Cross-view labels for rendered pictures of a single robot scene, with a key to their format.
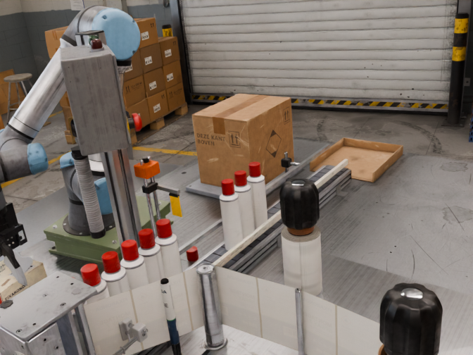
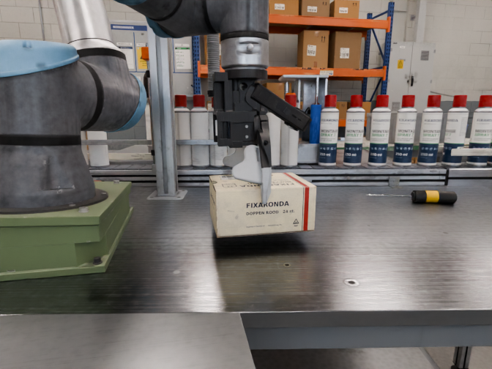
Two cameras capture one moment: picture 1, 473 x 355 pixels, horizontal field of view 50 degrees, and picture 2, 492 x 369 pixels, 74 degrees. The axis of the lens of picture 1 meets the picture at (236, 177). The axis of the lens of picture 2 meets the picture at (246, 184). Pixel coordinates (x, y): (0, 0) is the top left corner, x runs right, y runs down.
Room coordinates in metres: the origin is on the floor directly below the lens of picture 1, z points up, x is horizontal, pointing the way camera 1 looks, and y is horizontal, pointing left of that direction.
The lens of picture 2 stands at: (1.49, 1.04, 1.04)
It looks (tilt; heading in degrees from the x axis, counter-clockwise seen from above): 13 degrees down; 230
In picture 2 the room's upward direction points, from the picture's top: straight up
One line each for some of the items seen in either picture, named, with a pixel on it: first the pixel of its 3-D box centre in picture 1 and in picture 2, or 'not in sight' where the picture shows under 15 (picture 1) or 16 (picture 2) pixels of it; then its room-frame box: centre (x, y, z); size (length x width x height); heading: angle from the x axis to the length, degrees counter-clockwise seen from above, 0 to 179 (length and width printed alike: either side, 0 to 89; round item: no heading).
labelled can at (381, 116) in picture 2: not in sight; (379, 131); (0.57, 0.54, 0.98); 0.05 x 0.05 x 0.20
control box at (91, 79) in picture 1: (95, 96); not in sight; (1.03, 0.27, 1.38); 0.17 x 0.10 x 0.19; 16
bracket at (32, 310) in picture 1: (42, 302); (302, 77); (0.67, 0.33, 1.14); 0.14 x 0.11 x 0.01; 141
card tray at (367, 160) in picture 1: (357, 158); not in sight; (1.84, -0.48, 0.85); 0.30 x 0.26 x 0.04; 141
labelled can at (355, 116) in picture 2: not in sight; (354, 131); (0.62, 0.49, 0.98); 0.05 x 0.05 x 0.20
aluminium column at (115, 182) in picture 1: (118, 175); (160, 56); (1.12, 0.28, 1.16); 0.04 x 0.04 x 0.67; 51
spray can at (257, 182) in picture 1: (257, 196); not in sight; (1.31, -0.05, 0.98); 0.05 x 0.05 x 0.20
